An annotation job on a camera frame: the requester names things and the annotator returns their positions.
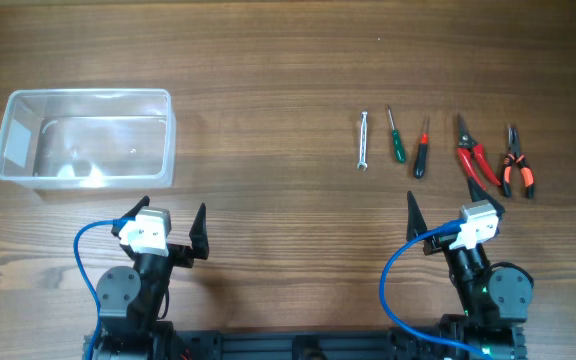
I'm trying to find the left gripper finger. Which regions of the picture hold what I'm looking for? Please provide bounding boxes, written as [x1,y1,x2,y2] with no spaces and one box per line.
[111,196,150,237]
[189,203,209,259]

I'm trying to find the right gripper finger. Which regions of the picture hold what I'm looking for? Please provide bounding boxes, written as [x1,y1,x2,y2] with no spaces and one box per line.
[467,177,505,216]
[406,191,428,242]

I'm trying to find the red handled snips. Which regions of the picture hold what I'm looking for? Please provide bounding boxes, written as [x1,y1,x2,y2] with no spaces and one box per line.
[456,114,501,190]

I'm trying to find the orange black needle-nose pliers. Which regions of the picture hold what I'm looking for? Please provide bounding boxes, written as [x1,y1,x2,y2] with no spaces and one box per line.
[499,123,537,200]

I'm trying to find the black red screwdriver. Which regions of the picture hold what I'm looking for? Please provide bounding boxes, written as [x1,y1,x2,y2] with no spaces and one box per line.
[413,117,430,179]

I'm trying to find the green handled screwdriver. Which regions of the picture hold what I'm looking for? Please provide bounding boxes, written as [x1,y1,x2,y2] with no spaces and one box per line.
[386,105,406,163]

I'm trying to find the clear plastic container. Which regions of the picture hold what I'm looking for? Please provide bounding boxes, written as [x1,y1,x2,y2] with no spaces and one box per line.
[0,88,177,190]

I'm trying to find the small silver wrench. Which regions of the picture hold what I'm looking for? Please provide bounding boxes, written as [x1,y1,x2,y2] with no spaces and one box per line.
[357,110,368,171]

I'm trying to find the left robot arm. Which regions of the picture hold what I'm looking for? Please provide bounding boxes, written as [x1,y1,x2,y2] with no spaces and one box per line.
[73,196,209,360]

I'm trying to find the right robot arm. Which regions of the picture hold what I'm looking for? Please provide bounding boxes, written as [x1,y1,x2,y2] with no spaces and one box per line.
[406,178,534,360]

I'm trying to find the left blue cable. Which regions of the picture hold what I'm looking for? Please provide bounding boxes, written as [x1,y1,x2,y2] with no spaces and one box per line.
[72,217,137,360]

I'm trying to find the blue cable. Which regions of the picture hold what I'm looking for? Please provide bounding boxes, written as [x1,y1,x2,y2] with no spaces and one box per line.
[378,219,494,360]
[72,217,137,360]

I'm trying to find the right blue cable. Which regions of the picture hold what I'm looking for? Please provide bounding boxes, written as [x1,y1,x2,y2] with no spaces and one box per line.
[378,219,494,360]

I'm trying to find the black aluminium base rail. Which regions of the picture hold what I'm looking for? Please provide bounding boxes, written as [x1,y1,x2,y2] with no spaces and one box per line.
[81,327,527,360]

